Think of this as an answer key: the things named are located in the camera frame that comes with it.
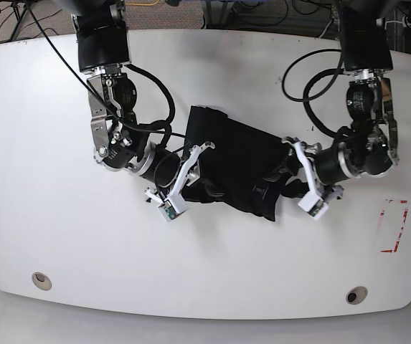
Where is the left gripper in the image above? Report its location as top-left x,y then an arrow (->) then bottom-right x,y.
263,135 -> 399,204

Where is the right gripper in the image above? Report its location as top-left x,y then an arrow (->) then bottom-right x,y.
94,140 -> 215,206

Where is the black t-shirt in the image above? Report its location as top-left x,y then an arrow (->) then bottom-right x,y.
182,106 -> 299,221

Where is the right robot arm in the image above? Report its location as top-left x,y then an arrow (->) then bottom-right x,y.
73,1 -> 215,221

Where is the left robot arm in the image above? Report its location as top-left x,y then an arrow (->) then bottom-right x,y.
282,1 -> 400,220

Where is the red tape rectangle marking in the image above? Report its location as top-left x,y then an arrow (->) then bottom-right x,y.
375,199 -> 410,254

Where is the right table grommet hole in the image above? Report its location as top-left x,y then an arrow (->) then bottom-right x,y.
346,286 -> 368,305

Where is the table grommet hole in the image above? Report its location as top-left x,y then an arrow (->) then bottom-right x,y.
346,286 -> 368,305
32,272 -> 52,291

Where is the left table grommet hole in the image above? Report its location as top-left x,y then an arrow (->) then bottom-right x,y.
32,272 -> 52,291

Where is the black tripod stand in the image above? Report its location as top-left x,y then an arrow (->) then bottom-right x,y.
0,0 -> 30,47

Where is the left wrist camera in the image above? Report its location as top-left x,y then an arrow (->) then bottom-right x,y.
298,193 -> 329,221

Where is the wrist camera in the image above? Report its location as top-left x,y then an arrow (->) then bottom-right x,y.
298,193 -> 329,221
157,197 -> 188,221

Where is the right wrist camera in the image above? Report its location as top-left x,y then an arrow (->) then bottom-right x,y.
157,197 -> 188,221

